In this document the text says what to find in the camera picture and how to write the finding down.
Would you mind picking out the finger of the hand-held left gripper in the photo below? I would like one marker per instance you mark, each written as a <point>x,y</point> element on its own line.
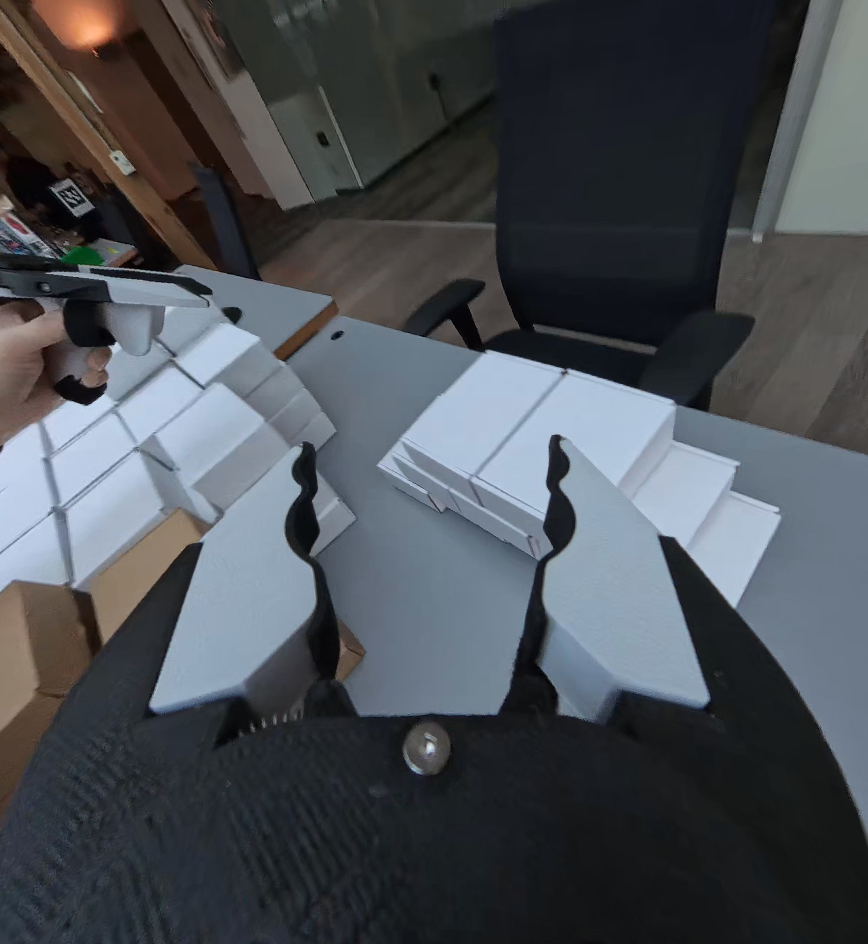
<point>154,301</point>
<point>154,274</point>

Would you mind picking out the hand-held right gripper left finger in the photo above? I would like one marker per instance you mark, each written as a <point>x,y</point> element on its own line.
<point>242,612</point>

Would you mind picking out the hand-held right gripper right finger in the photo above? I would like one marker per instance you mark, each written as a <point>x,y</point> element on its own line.
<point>618,605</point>

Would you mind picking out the stack of white cardboard boxes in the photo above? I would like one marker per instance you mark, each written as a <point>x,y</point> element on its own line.
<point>109,457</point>

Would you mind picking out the pile of small white boxes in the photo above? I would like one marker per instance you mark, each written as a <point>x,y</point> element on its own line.
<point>522,428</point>

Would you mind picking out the wooden beam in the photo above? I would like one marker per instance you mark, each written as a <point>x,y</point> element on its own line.
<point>157,221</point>

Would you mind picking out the black white printed marker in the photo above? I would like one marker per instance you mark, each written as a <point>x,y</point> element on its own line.
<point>73,195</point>

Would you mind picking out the stack of brown cardboard boxes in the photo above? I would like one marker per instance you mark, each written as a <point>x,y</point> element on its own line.
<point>21,649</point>

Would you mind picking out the black office chair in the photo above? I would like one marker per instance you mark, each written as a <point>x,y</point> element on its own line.
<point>611,147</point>

